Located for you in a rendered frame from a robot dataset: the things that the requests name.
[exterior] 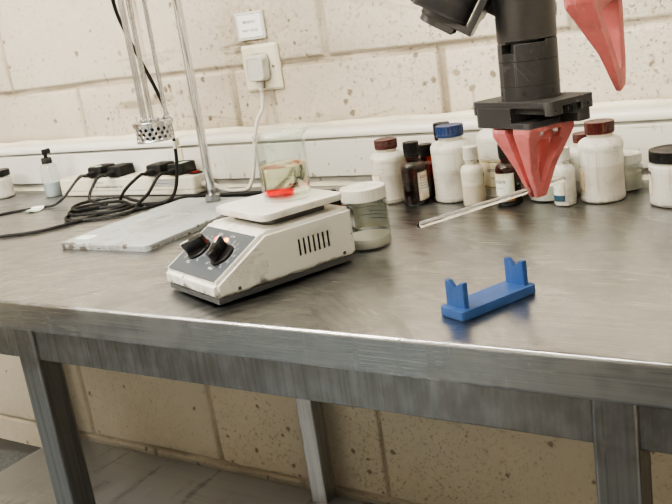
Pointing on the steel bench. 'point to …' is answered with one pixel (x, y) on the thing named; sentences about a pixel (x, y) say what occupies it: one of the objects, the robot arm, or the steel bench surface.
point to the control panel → (202, 268)
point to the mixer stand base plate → (151, 227)
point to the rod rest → (517, 286)
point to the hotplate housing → (276, 253)
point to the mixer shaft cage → (149, 126)
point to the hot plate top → (263, 212)
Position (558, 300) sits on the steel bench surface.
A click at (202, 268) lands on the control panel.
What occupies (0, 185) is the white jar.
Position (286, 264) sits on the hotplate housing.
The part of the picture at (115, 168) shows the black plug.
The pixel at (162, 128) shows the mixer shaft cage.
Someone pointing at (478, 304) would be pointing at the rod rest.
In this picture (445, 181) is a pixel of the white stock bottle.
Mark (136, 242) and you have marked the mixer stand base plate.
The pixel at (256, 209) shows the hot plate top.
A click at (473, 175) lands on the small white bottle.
